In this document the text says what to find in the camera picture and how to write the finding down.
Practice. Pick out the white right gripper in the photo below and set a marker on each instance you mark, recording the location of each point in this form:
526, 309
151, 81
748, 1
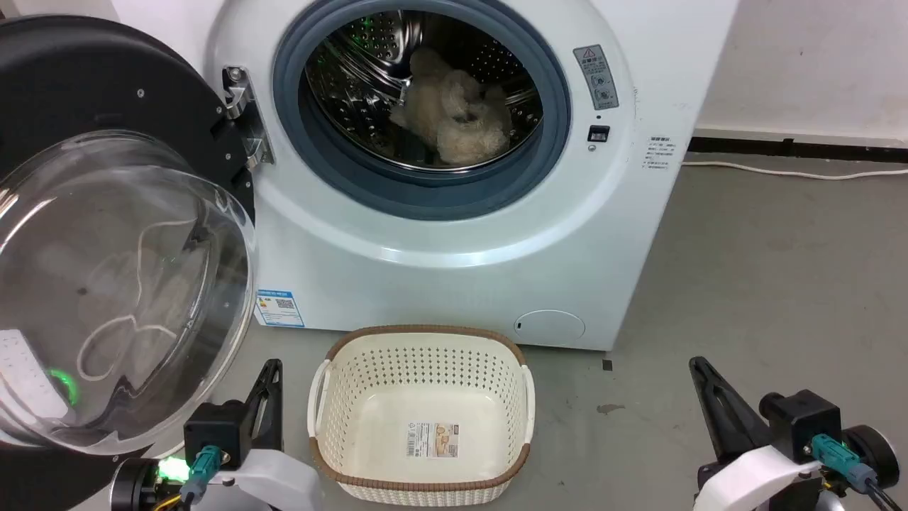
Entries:
752, 479

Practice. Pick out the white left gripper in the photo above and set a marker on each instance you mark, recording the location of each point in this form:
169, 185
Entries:
277, 482

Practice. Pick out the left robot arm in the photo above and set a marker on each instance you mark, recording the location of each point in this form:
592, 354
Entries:
138, 486

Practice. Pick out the white front-load washing machine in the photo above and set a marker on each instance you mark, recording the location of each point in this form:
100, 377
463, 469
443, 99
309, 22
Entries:
440, 284

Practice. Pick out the metal door hinge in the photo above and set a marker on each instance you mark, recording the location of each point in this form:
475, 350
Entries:
245, 106

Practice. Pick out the black door latch socket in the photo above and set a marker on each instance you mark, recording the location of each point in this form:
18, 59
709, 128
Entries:
599, 133

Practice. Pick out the washer door glass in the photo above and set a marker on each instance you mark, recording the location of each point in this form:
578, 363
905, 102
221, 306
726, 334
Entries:
85, 92

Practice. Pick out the blue energy label sticker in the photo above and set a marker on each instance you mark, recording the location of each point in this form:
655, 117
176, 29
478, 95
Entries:
279, 307

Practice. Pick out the cream plastic laundry basket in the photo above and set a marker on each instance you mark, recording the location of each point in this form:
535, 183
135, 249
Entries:
425, 397

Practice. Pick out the paper label in basket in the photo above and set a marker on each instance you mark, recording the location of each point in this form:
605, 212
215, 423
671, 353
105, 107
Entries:
433, 440

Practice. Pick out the round white filter cover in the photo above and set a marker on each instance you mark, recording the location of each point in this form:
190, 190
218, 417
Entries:
550, 328

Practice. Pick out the small text sticker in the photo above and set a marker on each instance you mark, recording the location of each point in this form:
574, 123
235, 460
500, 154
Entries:
658, 154

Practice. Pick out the black baseboard strip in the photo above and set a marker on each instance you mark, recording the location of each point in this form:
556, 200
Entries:
794, 147

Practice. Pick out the stainless steel drum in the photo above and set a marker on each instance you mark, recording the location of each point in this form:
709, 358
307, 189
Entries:
369, 78

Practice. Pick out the beige fluffy towel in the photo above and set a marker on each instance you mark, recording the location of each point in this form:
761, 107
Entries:
461, 117

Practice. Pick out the grey warning sticker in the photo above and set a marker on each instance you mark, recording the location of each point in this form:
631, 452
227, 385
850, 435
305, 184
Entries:
596, 77

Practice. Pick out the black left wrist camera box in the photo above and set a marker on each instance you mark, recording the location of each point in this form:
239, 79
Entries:
216, 429

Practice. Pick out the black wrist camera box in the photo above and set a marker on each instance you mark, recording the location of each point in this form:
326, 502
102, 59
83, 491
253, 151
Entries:
805, 422
216, 429

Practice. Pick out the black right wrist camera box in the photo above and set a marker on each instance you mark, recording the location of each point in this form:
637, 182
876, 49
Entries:
805, 422

